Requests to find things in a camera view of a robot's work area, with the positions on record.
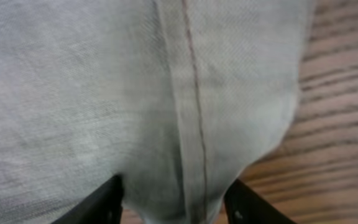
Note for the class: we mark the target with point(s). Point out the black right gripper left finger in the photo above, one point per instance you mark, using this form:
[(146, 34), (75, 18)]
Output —
[(103, 206)]

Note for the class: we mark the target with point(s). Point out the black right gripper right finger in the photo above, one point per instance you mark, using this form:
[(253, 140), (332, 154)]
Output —
[(244, 206)]

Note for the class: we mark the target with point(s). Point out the light blue denim shorts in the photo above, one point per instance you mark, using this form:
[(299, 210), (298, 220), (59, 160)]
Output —
[(178, 97)]

